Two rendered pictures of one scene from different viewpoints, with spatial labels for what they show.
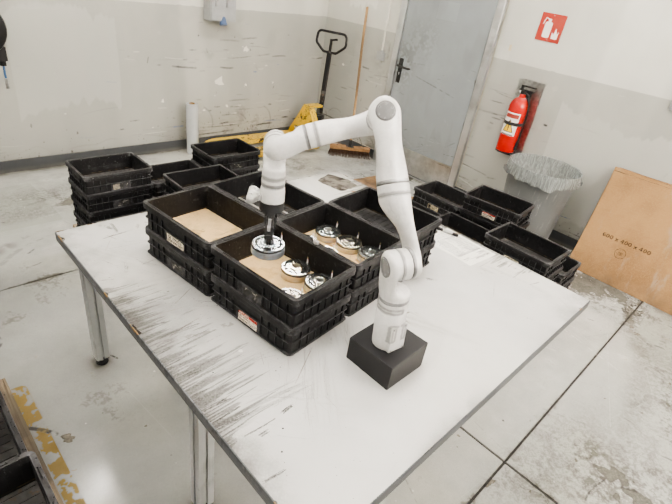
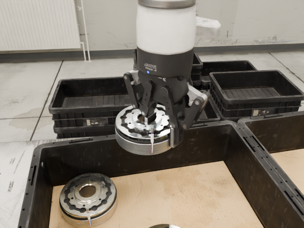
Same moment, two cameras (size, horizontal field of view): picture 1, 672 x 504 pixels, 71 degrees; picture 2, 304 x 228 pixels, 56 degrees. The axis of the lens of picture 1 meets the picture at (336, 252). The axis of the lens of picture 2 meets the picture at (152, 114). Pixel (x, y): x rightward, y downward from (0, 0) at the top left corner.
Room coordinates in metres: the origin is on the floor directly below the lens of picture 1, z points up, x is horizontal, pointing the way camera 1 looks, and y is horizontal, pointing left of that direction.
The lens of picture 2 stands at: (1.51, -0.06, 1.27)
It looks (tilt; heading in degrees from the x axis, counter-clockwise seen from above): 34 degrees down; 133
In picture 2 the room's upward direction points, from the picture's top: straight up
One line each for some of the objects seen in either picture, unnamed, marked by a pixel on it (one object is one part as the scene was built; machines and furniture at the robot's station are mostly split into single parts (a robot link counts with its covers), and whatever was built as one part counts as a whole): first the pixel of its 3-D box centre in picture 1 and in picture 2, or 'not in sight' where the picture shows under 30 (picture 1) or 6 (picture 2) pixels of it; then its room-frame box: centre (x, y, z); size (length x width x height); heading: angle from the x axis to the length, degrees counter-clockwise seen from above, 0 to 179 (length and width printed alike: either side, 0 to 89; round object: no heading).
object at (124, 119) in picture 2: (268, 243); (146, 120); (1.25, 0.21, 1.01); 0.10 x 0.10 x 0.01
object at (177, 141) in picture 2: not in sight; (183, 131); (1.32, 0.22, 1.01); 0.03 x 0.01 x 0.05; 7
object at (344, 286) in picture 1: (282, 272); (156, 213); (1.31, 0.17, 0.87); 0.40 x 0.30 x 0.11; 55
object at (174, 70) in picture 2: (271, 211); (164, 71); (1.28, 0.22, 1.10); 0.08 x 0.08 x 0.09
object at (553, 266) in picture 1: (514, 274); not in sight; (2.44, -1.08, 0.37); 0.40 x 0.30 x 0.45; 49
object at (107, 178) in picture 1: (113, 198); not in sight; (2.56, 1.42, 0.37); 0.40 x 0.30 x 0.45; 139
